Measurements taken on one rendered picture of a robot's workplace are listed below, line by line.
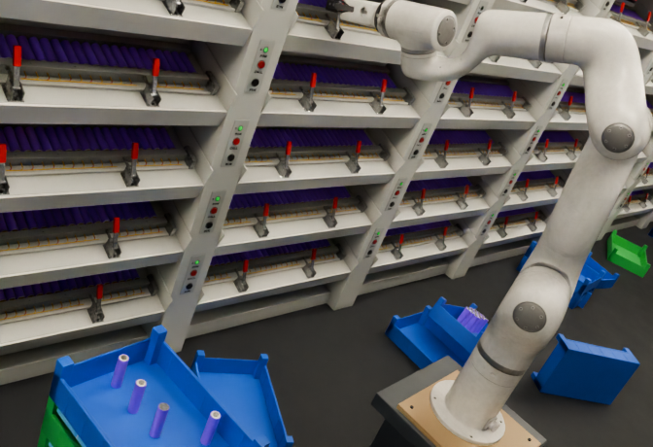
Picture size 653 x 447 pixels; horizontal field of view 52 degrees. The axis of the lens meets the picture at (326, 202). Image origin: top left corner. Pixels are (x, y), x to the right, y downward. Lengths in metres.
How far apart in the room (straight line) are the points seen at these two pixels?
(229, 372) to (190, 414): 0.70
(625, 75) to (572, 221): 0.29
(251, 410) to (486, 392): 0.63
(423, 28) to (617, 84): 0.38
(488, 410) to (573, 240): 0.45
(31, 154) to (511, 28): 0.96
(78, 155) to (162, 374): 0.49
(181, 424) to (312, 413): 0.76
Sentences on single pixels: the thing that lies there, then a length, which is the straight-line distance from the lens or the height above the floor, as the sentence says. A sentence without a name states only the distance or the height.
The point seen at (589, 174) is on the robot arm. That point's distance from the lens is 1.39.
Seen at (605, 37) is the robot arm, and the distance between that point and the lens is 1.33.
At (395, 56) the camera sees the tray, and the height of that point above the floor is 0.91.
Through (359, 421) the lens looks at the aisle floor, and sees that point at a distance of 1.95.
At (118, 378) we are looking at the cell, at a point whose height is 0.43.
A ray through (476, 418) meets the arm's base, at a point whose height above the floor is 0.34.
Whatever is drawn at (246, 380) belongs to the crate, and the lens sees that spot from 1.91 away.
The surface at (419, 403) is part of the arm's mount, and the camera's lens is 1.63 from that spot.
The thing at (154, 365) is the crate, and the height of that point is 0.40.
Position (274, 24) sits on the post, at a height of 0.95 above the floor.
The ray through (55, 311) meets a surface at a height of 0.19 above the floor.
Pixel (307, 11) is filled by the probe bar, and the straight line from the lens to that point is 1.60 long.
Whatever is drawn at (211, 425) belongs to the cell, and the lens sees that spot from 1.14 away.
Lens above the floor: 1.27
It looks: 25 degrees down
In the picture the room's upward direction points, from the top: 22 degrees clockwise
